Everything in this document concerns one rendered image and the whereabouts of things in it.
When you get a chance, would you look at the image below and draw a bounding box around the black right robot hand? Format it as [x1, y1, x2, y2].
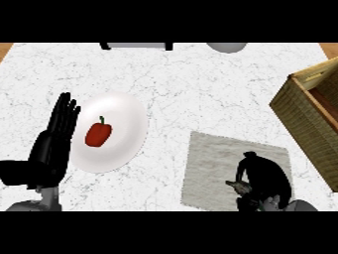
[235, 151, 294, 212]

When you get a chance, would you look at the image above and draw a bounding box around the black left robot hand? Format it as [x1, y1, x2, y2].
[0, 91, 83, 191]

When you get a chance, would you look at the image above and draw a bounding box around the grey fabric placemat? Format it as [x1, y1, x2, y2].
[180, 130, 295, 212]

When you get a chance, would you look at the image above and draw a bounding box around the brown wicker basket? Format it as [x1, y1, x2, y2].
[267, 53, 338, 194]

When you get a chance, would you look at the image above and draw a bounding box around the red bell pepper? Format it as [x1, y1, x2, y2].
[84, 115, 114, 149]

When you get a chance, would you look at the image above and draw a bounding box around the white oval plate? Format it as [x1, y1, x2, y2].
[69, 91, 149, 175]

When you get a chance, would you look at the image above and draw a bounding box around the grey appliance with black legs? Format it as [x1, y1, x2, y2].
[97, 42, 174, 52]

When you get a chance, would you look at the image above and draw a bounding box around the grey round object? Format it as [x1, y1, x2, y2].
[205, 42, 249, 55]

